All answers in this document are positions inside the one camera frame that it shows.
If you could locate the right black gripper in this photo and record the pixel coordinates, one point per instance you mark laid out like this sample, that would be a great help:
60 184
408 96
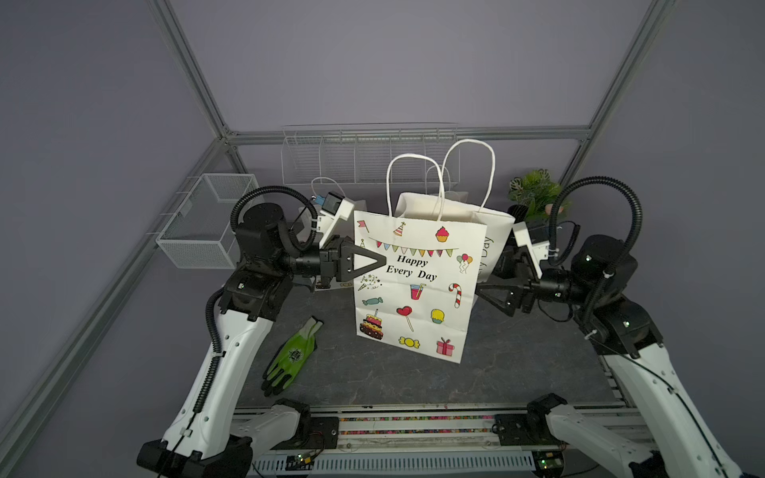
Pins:
520 297

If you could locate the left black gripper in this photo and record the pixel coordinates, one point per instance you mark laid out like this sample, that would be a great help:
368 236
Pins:
336 255

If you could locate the white party paper bag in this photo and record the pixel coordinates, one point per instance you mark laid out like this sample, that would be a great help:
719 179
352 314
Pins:
437 251

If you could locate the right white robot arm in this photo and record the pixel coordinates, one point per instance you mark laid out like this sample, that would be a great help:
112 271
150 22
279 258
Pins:
628 342

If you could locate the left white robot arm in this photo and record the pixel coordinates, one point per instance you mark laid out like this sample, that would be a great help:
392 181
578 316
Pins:
239 316

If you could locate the left rear white paper bag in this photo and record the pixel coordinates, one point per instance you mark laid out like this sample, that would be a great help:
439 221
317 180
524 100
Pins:
320 186

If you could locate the green work glove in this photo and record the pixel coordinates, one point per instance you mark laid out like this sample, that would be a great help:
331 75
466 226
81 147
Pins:
290 358

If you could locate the artificial plant in black vase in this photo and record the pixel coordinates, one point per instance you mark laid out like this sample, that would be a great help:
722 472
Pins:
532 196

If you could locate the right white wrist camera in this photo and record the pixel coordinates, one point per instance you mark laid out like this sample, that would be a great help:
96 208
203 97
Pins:
538 252

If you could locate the white wire wall shelf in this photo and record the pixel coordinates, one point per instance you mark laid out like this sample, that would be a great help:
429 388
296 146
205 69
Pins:
357 154

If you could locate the white wire basket on left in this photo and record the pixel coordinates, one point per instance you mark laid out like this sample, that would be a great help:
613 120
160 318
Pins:
198 234

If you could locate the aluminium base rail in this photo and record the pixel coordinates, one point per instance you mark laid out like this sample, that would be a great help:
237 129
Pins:
432 441

